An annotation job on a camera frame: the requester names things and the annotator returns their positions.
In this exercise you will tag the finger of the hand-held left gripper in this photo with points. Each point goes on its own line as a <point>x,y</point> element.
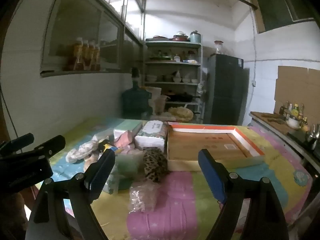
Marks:
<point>50,146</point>
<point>17,142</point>

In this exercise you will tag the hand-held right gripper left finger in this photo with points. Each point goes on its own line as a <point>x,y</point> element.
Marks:
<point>102,171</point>

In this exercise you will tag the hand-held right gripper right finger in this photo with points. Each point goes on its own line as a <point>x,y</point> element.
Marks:
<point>211,177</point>

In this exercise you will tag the green sponge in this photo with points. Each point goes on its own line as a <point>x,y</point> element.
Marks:
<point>127,170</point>

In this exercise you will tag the white plush bear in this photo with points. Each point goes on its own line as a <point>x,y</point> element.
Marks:
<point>82,151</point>

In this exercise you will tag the cardboard box with orange rim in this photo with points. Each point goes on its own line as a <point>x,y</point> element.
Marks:
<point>200,147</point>

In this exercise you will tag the green top box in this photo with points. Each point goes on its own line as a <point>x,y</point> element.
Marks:
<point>120,133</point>

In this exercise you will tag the leopard print cloth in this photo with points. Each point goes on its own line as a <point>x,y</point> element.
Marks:
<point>155,162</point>

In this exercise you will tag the yellow soft item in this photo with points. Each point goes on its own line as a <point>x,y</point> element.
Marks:
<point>112,147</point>

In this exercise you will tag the pink fluffy cloth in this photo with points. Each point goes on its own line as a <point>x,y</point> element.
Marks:
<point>125,140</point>

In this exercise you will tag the clear plastic bag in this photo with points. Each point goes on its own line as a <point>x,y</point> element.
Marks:
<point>143,195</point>

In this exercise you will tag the white tissue pack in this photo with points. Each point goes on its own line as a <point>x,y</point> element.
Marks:
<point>151,135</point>

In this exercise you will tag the yellowish bundle in basket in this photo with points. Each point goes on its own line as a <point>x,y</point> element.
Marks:
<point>180,113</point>

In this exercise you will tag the large water jug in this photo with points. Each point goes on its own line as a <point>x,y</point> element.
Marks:
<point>136,100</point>

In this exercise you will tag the dark fridge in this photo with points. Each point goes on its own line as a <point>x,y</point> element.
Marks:
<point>227,90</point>

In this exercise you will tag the pale bag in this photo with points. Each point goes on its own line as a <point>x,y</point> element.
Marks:
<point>157,100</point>

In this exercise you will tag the white bowl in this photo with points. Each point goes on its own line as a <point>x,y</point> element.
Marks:
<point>293,123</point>

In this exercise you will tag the row of condiment bottles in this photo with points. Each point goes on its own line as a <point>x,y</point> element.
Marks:
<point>293,110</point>

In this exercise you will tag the metal faucet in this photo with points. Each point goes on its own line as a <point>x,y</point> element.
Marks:
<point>313,133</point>

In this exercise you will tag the grey shelf rack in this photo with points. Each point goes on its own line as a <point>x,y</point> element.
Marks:
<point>172,65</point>

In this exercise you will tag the glass jar with red lid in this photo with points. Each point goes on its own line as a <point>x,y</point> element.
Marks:
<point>218,47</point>

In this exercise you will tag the teal kettle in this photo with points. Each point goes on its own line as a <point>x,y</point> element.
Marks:
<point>195,37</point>

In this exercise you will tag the red pot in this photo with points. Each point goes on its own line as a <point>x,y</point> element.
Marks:
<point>180,37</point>

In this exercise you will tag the dark window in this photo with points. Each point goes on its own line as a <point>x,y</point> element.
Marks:
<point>280,5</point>

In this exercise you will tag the wall socket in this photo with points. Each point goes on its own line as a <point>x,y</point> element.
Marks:
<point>254,83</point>

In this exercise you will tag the glass door wall cabinet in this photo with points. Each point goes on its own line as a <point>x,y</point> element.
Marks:
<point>82,30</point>

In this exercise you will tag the cardboard wall sheet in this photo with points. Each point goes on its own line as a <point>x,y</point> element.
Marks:
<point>297,90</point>

